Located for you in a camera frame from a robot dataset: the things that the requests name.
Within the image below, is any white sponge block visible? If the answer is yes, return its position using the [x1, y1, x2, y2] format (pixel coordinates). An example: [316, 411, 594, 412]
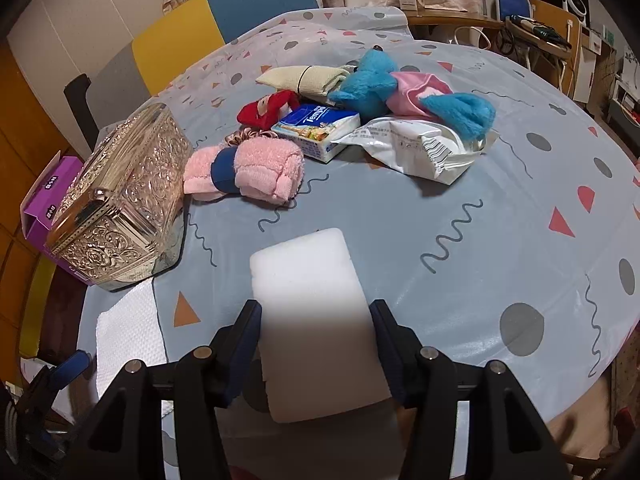
[250, 228, 390, 424]

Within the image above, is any white paper towel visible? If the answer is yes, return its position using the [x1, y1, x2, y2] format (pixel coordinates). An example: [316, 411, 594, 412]
[96, 278, 168, 398]

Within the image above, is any pink towel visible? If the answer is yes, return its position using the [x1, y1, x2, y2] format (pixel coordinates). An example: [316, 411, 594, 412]
[183, 136, 305, 205]

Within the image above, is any white plastic package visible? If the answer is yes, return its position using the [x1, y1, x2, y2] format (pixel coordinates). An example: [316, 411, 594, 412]
[332, 117, 499, 185]

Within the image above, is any pink satin scrunchie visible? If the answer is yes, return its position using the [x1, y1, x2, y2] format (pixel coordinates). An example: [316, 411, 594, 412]
[224, 127, 279, 148]

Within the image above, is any blue tissue packet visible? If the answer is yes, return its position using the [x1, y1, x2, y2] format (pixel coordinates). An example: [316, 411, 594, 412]
[271, 104, 360, 164]

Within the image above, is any blue teddy bear pink dress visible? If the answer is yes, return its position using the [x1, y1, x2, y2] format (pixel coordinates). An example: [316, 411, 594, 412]
[328, 49, 496, 142]

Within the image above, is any beige cloth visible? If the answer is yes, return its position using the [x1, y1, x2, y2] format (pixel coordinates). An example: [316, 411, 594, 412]
[255, 65, 350, 105]

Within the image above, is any patterned light blue tablecloth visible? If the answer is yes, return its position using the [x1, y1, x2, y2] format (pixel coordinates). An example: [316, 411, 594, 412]
[152, 8, 639, 419]

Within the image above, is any ornate silver tissue box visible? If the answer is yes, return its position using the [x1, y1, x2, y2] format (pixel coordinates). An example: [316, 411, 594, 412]
[46, 103, 193, 290]

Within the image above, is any purple carton box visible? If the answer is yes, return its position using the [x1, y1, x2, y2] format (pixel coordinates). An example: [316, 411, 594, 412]
[20, 152, 91, 285]

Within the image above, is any grey yellow blue chair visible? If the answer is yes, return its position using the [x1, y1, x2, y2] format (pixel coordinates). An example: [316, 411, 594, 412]
[64, 0, 318, 148]

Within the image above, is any wooden side desk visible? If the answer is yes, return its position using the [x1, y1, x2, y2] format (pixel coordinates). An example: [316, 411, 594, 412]
[405, 9, 504, 42]

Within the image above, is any low white shelf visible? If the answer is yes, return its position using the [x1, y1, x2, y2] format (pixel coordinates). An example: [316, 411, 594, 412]
[608, 76, 639, 154]

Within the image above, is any blue folding chair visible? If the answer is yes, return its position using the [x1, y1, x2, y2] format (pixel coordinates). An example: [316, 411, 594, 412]
[495, 0, 582, 98]

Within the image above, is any small white fan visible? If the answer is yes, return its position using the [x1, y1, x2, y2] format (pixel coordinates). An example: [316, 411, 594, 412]
[562, 0, 588, 26]

